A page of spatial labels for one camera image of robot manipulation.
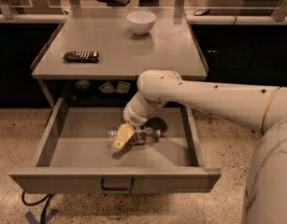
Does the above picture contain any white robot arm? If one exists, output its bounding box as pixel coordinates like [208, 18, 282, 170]
[112, 70, 287, 224]

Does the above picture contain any white ceramic bowl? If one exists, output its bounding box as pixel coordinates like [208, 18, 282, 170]
[127, 11, 156, 35]

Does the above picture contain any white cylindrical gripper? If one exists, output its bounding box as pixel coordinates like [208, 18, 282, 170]
[112, 91, 166, 153]

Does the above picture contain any clear plastic water bottle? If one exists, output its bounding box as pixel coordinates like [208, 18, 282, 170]
[108, 126, 162, 147]

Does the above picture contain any black cable on ledge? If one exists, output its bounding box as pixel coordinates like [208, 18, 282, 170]
[193, 7, 212, 17]

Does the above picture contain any grey open top drawer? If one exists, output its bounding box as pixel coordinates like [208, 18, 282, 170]
[9, 98, 221, 194]

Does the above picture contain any small white tag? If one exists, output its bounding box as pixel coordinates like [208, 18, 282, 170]
[116, 81, 131, 94]
[99, 81, 115, 94]

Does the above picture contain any right small white tag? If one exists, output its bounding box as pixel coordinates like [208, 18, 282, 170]
[116, 81, 131, 94]

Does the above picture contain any dark striped snack bar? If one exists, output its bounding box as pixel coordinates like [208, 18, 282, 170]
[63, 51, 99, 63]

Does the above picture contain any left small white tag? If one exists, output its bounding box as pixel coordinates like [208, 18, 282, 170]
[99, 81, 115, 94]

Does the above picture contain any grey counter cabinet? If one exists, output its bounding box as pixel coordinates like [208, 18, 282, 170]
[33, 7, 208, 106]

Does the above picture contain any black floor cable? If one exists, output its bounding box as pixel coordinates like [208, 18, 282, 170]
[21, 190, 55, 224]

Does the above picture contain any black drawer handle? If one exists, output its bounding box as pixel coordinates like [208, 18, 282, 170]
[100, 178, 135, 191]

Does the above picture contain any round black knob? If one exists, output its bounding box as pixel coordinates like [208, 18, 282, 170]
[73, 80, 92, 99]

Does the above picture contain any black chair seat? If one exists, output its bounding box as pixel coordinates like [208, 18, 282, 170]
[96, 0, 130, 7]

